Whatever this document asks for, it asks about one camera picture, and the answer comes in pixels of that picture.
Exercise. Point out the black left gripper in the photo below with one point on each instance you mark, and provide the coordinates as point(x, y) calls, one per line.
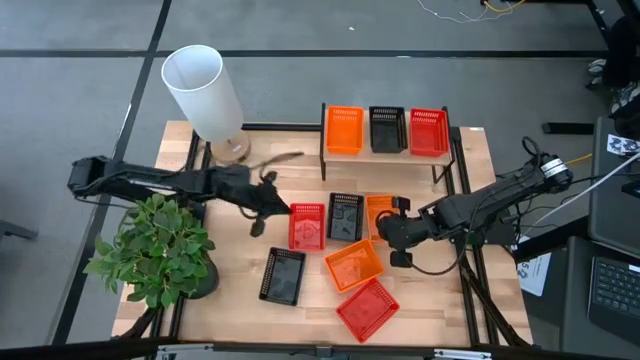
point(260, 197)

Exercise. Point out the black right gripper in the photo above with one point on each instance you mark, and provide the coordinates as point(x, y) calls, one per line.
point(400, 232)

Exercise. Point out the orange plastic basket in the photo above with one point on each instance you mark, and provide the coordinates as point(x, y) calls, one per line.
point(354, 266)
point(375, 210)
point(345, 130)

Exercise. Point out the red plastic basket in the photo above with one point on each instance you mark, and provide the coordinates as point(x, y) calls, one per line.
point(429, 134)
point(367, 311)
point(306, 230)

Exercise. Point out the black plastic basket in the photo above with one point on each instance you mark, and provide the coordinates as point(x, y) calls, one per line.
point(387, 132)
point(345, 220)
point(282, 277)

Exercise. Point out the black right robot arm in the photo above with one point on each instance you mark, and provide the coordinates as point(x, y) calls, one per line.
point(480, 210)

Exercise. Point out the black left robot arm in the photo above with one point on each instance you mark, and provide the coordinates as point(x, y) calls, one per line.
point(150, 180)

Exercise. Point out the wooden shelf with black legs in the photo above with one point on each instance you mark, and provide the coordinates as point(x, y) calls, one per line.
point(390, 159)

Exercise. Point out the green potted plant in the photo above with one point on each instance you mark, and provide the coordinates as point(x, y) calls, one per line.
point(155, 245)

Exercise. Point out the white shade table lamp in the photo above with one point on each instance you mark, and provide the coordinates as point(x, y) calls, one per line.
point(200, 95)

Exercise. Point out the white paper sheet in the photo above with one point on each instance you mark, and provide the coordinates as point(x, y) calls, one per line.
point(535, 275)

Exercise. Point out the dark grey desk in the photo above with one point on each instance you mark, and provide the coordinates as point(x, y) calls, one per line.
point(575, 300)
point(612, 210)

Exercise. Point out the black desk foot bar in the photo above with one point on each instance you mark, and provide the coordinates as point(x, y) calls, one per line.
point(567, 128)

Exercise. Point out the black laptop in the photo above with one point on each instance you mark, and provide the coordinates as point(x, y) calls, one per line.
point(617, 290)

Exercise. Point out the white printed marker card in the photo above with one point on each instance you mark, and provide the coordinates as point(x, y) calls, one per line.
point(622, 145)

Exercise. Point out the grey chair base leg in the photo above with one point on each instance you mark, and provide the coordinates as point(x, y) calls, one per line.
point(15, 230)

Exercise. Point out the person's grey sneaker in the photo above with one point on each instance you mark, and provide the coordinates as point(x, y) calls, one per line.
point(624, 97)
point(596, 67)

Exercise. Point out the person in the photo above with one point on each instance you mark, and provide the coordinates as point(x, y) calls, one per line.
point(622, 50)

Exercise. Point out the black aluminium frame rail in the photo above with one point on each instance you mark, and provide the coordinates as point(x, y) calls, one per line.
point(482, 310)
point(468, 310)
point(280, 127)
point(192, 150)

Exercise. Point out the black diagonal frame brace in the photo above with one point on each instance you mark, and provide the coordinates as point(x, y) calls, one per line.
point(500, 320)

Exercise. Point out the silver metal bracket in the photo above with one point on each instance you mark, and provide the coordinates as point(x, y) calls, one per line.
point(182, 351)
point(462, 354)

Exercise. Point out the small black camera box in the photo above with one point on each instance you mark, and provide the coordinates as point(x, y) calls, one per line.
point(324, 352)

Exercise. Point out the black aluminium frame beam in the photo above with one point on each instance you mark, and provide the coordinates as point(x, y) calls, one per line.
point(75, 352)

